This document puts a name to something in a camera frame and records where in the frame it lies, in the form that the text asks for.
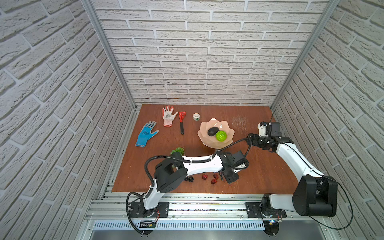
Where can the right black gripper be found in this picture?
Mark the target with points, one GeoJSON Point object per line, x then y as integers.
{"type": "Point", "coordinates": [255, 138]}

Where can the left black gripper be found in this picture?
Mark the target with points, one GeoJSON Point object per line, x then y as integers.
{"type": "Point", "coordinates": [233, 176]}

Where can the green custard apple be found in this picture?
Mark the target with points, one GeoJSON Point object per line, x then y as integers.
{"type": "Point", "coordinates": [221, 136]}

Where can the dark avocado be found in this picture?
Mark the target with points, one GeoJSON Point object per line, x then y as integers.
{"type": "Point", "coordinates": [213, 131]}

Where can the green grape bunch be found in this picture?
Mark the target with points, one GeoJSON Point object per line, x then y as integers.
{"type": "Point", "coordinates": [179, 150]}

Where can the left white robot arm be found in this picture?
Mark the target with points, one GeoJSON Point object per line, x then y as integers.
{"type": "Point", "coordinates": [168, 172]}

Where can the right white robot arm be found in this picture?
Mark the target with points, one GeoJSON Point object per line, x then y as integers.
{"type": "Point", "coordinates": [315, 194]}

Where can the pink wavy fruit bowl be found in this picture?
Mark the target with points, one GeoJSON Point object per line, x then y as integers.
{"type": "Point", "coordinates": [211, 142]}

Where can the white tape roll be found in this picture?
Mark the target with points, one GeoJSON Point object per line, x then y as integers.
{"type": "Point", "coordinates": [196, 117]}

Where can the red white work glove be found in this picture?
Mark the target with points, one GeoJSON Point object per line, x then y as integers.
{"type": "Point", "coordinates": [168, 116]}

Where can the blue work glove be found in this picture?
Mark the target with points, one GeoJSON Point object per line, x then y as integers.
{"type": "Point", "coordinates": [146, 134]}

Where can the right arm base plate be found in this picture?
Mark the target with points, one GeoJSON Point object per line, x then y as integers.
{"type": "Point", "coordinates": [264, 210]}

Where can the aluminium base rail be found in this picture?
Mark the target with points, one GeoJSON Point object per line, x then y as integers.
{"type": "Point", "coordinates": [200, 212]}

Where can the aluminium corner post right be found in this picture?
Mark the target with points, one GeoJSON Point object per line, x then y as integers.
{"type": "Point", "coordinates": [326, 15]}

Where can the aluminium corner post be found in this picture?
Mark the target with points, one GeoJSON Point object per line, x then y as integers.
{"type": "Point", "coordinates": [96, 22]}
{"type": "Point", "coordinates": [326, 15]}

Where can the aluminium corner post left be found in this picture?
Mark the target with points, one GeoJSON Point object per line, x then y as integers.
{"type": "Point", "coordinates": [96, 22]}

